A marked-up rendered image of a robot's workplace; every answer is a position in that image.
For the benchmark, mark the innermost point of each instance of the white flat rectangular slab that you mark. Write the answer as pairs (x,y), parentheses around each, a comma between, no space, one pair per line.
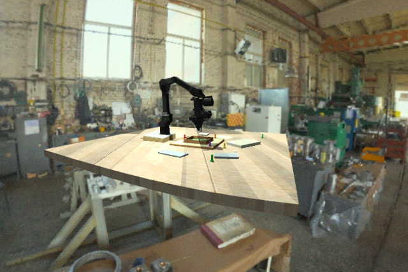
(172,153)

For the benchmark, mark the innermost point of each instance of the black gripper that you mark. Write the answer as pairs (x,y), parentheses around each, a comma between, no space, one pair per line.
(196,119)

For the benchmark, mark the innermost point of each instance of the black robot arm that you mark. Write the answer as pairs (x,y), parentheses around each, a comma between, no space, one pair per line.
(166,117)

